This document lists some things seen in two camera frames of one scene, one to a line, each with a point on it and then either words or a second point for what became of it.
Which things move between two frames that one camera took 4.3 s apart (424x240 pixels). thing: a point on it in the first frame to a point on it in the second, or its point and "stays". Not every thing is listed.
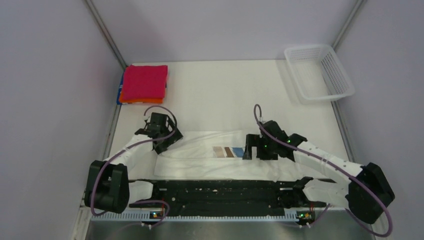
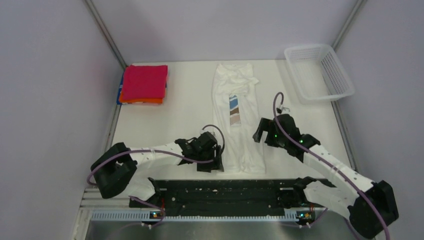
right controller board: x=305 y=217 stays
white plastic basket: x=319 y=73 stays
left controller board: x=151 y=214 stays
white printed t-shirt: x=216 y=155 to x=235 y=115
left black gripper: x=161 y=147 to x=217 y=165
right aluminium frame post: x=358 y=7 stays
